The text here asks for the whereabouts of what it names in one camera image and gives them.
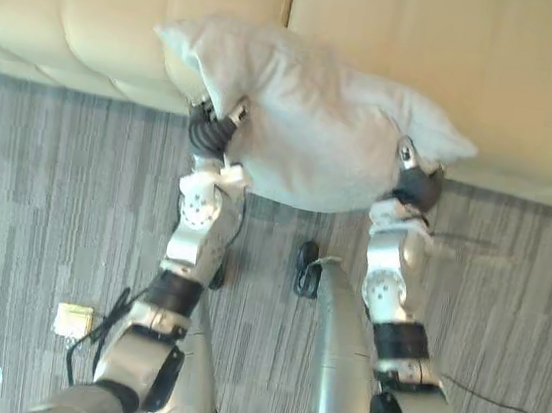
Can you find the dark robot left foot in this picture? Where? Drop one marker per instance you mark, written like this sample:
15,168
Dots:
218,277

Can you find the silver robot leg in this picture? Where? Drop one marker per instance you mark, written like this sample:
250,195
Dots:
199,383
341,335

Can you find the dark robot right foot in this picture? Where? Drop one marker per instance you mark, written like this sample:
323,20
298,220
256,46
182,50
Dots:
306,265

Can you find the silver robot left leg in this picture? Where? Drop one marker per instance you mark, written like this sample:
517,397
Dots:
199,383

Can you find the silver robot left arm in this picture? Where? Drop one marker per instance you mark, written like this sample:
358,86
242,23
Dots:
193,221

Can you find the silver robot right leg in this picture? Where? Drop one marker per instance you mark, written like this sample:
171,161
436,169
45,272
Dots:
341,335

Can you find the white cushion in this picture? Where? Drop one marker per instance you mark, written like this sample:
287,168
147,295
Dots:
315,136

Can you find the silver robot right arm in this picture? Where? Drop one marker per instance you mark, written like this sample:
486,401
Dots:
388,281

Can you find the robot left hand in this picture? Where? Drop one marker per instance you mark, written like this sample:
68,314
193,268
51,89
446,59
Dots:
209,133

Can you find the small floor socket box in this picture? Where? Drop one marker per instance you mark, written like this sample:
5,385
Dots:
73,320

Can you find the beige upholstered sofa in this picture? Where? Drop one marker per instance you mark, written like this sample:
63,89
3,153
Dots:
78,16

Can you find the dark robot foot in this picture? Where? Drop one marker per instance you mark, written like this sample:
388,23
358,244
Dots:
218,277
306,265

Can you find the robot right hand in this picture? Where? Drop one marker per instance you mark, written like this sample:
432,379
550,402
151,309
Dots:
422,184

